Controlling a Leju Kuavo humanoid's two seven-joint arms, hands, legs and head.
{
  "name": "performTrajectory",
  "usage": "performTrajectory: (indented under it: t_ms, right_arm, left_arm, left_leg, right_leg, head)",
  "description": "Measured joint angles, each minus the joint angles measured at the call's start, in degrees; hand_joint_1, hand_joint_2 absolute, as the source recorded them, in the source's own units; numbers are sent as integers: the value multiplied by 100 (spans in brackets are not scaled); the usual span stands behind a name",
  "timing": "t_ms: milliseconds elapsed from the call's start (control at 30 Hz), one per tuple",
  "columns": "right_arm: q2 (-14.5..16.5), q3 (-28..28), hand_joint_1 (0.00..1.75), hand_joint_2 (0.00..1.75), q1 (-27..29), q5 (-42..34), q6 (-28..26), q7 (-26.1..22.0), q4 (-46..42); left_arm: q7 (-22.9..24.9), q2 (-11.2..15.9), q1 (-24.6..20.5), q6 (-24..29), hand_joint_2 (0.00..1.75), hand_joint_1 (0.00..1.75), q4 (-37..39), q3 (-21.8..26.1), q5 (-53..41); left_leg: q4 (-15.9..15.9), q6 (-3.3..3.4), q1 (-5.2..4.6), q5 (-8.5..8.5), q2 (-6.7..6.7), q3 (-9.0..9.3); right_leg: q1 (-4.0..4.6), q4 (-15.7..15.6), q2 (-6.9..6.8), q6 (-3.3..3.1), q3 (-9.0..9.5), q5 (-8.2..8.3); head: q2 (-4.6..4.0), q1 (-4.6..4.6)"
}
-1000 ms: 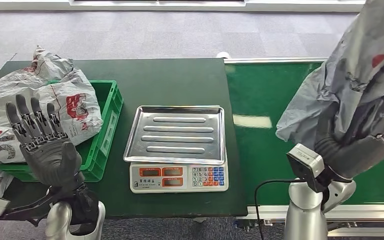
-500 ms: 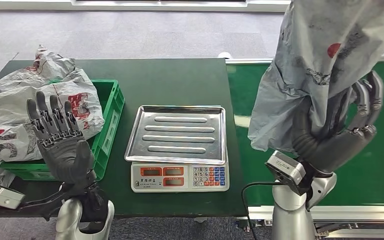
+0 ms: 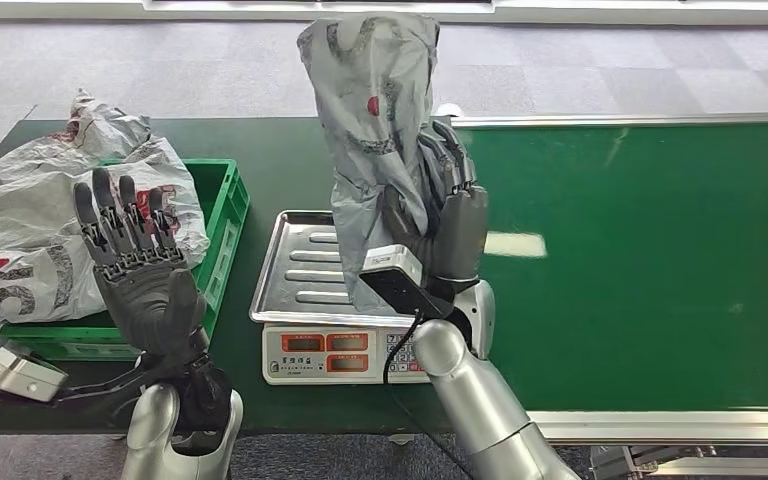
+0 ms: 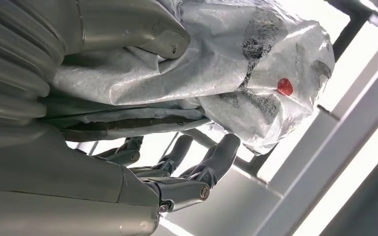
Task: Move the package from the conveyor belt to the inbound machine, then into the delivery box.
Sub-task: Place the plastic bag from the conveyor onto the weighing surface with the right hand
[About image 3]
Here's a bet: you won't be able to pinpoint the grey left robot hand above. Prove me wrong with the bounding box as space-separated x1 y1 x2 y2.
71 166 212 372

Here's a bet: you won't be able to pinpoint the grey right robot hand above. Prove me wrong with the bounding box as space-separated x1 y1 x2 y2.
381 119 490 296

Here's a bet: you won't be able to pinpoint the grey plastic mailer package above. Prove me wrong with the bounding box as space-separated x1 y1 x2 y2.
296 11 442 316

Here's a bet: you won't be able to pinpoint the green conveyor belt machine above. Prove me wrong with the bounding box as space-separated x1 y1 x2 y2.
451 112 768 478

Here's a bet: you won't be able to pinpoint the green plastic crate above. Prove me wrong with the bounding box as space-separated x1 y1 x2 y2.
0 158 251 362

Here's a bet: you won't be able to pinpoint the grey mailer bag black letters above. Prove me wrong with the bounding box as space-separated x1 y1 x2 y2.
0 241 108 326

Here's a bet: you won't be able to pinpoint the stainless steel weighing tray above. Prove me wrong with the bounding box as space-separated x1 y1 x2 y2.
249 209 428 329

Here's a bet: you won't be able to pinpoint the large grey red-print mailer bag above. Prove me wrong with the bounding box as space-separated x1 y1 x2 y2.
0 135 212 266

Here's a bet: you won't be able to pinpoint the white electronic scale base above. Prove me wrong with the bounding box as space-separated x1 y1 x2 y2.
261 322 433 386

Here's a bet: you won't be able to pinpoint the crumpled grey mailer bag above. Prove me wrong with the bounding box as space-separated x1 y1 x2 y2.
0 89 153 188

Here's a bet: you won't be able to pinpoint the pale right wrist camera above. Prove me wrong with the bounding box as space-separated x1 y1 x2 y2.
359 244 455 321

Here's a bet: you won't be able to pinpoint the black left camera bracket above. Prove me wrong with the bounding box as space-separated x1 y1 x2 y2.
52 360 180 425

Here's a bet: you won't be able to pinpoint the black right camera cable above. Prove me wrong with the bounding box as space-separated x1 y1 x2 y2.
382 309 475 480

